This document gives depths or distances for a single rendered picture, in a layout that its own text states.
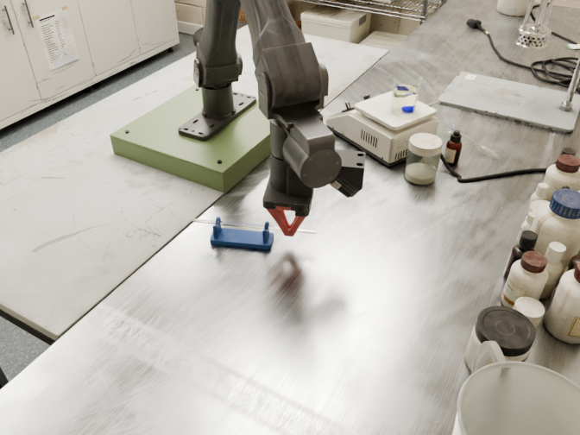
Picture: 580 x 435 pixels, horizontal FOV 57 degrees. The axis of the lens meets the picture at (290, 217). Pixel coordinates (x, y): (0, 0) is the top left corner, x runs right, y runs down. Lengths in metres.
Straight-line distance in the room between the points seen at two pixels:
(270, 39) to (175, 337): 0.41
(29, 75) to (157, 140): 2.34
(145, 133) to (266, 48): 0.48
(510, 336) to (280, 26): 0.47
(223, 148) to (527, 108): 0.71
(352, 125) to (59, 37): 2.57
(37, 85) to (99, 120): 2.14
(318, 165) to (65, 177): 0.58
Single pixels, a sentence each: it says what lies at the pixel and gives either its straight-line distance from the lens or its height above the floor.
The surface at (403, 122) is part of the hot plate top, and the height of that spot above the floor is 0.99.
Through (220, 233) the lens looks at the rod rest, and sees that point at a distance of 0.87.
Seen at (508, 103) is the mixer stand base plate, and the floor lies 0.91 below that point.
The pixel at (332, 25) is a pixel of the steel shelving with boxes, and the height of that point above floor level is 0.42.
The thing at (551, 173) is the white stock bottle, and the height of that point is 0.98.
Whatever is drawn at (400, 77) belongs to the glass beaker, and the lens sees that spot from 1.07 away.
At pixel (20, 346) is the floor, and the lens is 2.08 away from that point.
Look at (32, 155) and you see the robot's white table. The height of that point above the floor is 0.90.
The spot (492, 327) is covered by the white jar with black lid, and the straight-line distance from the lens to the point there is 0.69.
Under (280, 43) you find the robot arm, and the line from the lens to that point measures 0.69.
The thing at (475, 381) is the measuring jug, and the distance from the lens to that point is 0.54.
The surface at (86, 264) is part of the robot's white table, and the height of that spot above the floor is 0.90.
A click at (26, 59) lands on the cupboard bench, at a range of 3.34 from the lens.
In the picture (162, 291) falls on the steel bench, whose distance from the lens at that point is 0.80.
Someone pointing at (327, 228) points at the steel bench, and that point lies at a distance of 0.89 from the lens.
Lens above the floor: 1.46
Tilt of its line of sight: 38 degrees down
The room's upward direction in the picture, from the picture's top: straight up
